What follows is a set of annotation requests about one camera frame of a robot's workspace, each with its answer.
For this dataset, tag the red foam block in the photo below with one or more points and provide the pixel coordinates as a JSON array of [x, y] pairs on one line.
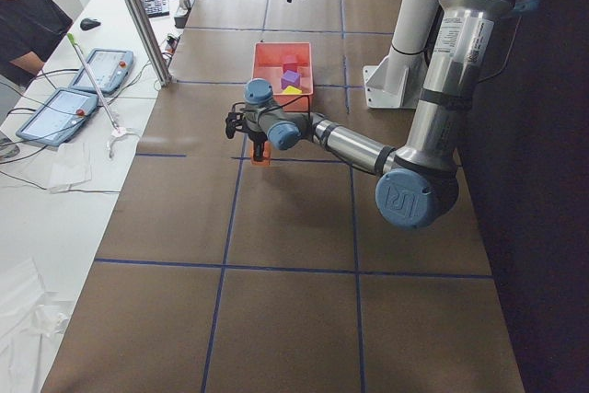
[[289, 63]]

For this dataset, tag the purple foam block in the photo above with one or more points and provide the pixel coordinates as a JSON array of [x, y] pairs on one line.
[[290, 79]]

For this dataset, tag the aluminium frame post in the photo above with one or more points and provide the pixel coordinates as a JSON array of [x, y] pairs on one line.
[[149, 41]]

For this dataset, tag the yellow-green foam block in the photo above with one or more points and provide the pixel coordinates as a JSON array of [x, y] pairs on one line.
[[290, 90]]

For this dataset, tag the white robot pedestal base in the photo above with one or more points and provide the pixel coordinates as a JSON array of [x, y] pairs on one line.
[[396, 83]]

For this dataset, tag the teach pendant tablet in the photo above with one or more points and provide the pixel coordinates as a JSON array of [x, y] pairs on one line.
[[59, 117], [110, 68]]

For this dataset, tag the black computer mouse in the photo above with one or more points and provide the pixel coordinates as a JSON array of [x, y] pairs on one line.
[[88, 23]]

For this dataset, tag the white paper sheet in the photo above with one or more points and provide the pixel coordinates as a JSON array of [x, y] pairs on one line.
[[71, 166]]

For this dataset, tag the pink plastic bin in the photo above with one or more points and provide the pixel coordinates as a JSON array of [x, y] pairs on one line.
[[268, 65]]

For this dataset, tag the orange foam block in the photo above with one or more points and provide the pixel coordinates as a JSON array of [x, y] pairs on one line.
[[267, 154]]

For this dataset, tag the near teach pendant tablet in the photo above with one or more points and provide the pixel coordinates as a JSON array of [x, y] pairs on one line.
[[59, 117]]

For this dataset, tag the far teach pendant tablet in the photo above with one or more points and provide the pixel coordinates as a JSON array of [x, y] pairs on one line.
[[110, 68]]

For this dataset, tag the white reacher grabber stick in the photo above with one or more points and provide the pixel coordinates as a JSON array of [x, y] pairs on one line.
[[118, 131]]

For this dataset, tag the person in black shirt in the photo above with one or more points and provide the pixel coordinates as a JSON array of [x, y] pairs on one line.
[[30, 32]]

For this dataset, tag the crumpled white cloth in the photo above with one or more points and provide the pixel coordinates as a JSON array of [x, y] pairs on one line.
[[33, 323]]

